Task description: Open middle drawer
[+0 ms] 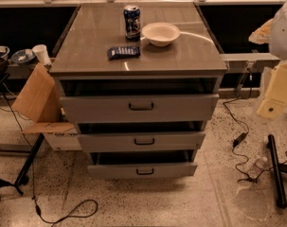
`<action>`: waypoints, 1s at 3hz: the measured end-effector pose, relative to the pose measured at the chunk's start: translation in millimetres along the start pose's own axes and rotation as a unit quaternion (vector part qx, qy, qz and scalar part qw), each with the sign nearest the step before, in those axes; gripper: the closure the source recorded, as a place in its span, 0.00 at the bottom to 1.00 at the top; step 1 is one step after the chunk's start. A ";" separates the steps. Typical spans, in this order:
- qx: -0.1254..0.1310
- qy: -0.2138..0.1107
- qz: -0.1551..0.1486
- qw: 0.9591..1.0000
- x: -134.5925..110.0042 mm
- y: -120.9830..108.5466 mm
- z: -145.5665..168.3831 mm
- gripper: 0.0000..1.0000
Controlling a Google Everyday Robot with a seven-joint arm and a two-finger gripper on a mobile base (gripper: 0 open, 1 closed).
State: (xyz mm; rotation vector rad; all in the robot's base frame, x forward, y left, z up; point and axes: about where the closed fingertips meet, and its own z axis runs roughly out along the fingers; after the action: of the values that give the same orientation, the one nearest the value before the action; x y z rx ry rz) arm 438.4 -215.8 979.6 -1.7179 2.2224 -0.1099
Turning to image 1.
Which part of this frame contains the blue snack packet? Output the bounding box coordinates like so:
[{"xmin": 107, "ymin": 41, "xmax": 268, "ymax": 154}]
[{"xmin": 107, "ymin": 46, "xmax": 140, "ymax": 60}]

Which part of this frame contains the black stand leg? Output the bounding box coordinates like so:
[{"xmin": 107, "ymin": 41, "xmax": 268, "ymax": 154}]
[
  {"xmin": 267, "ymin": 134, "xmax": 287, "ymax": 209},
  {"xmin": 14, "ymin": 133, "xmax": 45, "ymax": 187}
]

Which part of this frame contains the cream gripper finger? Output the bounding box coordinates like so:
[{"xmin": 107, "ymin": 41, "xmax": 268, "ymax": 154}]
[{"xmin": 257, "ymin": 62, "xmax": 287, "ymax": 120}]

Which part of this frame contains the grey drawer cabinet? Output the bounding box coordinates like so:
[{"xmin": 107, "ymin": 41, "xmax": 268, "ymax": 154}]
[{"xmin": 50, "ymin": 3, "xmax": 227, "ymax": 166}]

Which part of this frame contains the white paper cup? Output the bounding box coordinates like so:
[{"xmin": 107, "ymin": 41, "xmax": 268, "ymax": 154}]
[{"xmin": 32, "ymin": 44, "xmax": 51, "ymax": 65}]

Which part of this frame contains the black clamp on floor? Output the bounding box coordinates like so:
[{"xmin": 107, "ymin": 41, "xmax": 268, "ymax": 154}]
[{"xmin": 0, "ymin": 169, "xmax": 25, "ymax": 202}]

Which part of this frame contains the white bowl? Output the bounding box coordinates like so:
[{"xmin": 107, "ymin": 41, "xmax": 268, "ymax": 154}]
[{"xmin": 141, "ymin": 23, "xmax": 181, "ymax": 47}]

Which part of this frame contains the grey drawer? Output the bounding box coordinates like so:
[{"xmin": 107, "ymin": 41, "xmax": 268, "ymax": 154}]
[
  {"xmin": 78, "ymin": 131, "xmax": 205, "ymax": 152},
  {"xmin": 87, "ymin": 162, "xmax": 197, "ymax": 179},
  {"xmin": 61, "ymin": 94, "xmax": 219, "ymax": 123}
]

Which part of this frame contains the black stand leg right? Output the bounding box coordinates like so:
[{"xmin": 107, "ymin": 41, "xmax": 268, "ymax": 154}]
[{"xmin": 267, "ymin": 134, "xmax": 287, "ymax": 209}]

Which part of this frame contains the blue soda can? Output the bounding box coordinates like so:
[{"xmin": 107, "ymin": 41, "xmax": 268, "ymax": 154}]
[{"xmin": 123, "ymin": 5, "xmax": 141, "ymax": 41}]

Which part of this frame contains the blue bowl on shelf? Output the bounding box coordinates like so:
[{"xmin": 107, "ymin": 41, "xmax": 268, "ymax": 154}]
[{"xmin": 11, "ymin": 49, "xmax": 36, "ymax": 65}]

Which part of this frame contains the grey top drawer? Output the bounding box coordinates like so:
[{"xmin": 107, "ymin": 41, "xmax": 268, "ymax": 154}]
[{"xmin": 61, "ymin": 94, "xmax": 219, "ymax": 123}]

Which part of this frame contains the black floor cable left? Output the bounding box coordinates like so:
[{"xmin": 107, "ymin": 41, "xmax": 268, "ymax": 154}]
[{"xmin": 0, "ymin": 92, "xmax": 99, "ymax": 225}]

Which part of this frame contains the grey bottom drawer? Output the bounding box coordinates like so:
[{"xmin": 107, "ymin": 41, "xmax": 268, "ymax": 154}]
[{"xmin": 87, "ymin": 162, "xmax": 197, "ymax": 179}]

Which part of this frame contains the clear plastic bottle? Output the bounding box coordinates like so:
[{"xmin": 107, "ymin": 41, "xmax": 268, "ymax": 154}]
[{"xmin": 247, "ymin": 156, "xmax": 268, "ymax": 180}]

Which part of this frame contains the brown cardboard box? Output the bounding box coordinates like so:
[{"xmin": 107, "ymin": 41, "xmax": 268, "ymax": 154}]
[{"xmin": 12, "ymin": 63, "xmax": 81, "ymax": 151}]

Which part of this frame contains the black power cable right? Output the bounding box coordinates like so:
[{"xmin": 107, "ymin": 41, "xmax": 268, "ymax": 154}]
[{"xmin": 222, "ymin": 69, "xmax": 287, "ymax": 183}]

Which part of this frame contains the black stand leg left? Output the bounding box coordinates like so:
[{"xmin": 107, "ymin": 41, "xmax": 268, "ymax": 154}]
[{"xmin": 14, "ymin": 133, "xmax": 45, "ymax": 187}]

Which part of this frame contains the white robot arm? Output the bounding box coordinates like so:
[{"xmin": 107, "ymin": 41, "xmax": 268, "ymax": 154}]
[{"xmin": 249, "ymin": 0, "xmax": 287, "ymax": 120}]

